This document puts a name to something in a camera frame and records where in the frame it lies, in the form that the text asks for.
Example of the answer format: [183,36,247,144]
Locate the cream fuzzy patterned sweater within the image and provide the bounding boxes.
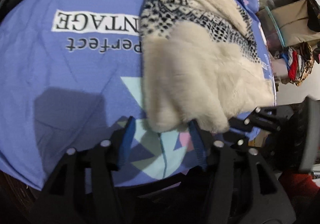
[139,0,274,133]

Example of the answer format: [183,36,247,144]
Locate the red sleeve forearm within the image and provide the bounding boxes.
[287,174,319,203]

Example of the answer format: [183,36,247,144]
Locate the pile of colourful clothes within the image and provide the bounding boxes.
[278,42,319,86]

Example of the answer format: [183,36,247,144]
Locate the glass shelf with beige bag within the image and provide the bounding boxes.
[257,0,319,56]

